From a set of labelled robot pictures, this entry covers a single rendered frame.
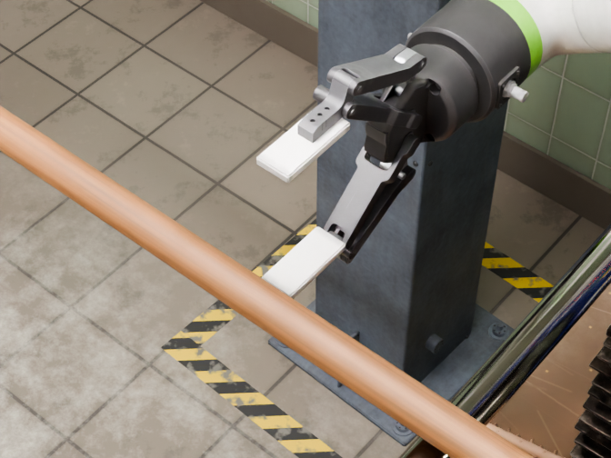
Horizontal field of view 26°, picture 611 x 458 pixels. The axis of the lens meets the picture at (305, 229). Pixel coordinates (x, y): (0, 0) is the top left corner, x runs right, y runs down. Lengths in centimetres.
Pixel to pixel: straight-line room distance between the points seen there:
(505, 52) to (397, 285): 103
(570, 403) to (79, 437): 96
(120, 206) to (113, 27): 202
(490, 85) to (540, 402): 66
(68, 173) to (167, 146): 170
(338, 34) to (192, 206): 87
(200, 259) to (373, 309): 123
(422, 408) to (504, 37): 35
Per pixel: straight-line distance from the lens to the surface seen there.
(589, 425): 147
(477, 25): 108
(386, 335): 219
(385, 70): 98
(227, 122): 276
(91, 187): 101
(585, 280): 100
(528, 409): 164
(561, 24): 112
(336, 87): 95
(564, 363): 169
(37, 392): 237
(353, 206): 106
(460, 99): 106
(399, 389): 88
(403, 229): 197
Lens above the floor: 194
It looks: 49 degrees down
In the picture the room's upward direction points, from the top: straight up
